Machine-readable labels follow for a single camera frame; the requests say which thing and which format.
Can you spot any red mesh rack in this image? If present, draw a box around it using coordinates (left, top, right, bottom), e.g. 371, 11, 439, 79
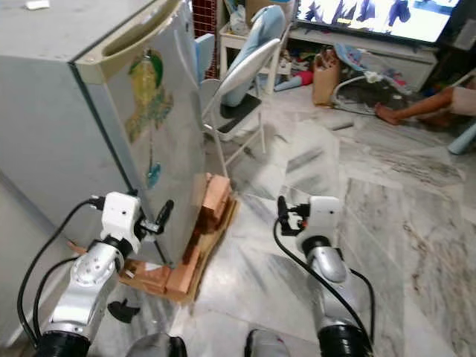
192, 0, 218, 38

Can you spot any white folding chair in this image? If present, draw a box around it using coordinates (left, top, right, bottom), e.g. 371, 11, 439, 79
201, 37, 282, 179

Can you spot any small black floor scrap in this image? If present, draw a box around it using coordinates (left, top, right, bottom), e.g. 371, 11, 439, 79
108, 300, 141, 322

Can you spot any brown paper bag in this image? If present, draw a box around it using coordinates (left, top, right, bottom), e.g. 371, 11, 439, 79
312, 48, 341, 106

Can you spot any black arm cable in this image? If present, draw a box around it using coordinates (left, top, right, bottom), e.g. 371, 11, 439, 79
16, 197, 105, 350
271, 222, 378, 347

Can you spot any robot leg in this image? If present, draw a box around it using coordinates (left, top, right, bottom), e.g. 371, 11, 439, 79
130, 333, 188, 357
244, 329, 297, 357

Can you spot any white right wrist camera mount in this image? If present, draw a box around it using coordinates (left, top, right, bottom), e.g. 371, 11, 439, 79
305, 196, 344, 239

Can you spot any light blue rounded object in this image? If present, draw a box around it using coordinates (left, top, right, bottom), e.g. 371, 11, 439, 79
448, 120, 476, 155

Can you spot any robot left leg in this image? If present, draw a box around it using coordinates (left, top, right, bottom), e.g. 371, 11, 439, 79
130, 333, 188, 357

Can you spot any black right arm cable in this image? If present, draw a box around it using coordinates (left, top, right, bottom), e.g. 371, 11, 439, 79
271, 222, 378, 347

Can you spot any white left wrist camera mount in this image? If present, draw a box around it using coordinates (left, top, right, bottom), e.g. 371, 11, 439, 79
101, 191, 144, 242

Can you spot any light blue covered chair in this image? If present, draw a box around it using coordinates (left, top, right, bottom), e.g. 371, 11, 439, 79
223, 6, 287, 105

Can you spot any white television stand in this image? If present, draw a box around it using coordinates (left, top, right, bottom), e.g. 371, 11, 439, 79
290, 26, 443, 90

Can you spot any flat screen television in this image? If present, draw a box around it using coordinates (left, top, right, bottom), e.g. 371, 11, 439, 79
294, 0, 466, 44

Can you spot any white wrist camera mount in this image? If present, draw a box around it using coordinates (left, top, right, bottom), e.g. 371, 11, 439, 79
101, 191, 144, 242
305, 196, 344, 239

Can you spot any baby bouncer with white frame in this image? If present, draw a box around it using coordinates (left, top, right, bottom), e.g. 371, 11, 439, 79
333, 43, 414, 112

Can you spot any grey fridge with yellow-green sticker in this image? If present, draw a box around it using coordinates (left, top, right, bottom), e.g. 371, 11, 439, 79
0, 0, 208, 268

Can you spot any robot right leg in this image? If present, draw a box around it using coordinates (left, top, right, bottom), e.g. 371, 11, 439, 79
244, 329, 297, 357

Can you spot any small white side shelf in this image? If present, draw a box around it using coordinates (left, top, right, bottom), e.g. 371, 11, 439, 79
217, 26, 280, 90

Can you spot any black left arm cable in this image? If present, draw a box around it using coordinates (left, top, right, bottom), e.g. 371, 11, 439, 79
16, 197, 105, 350

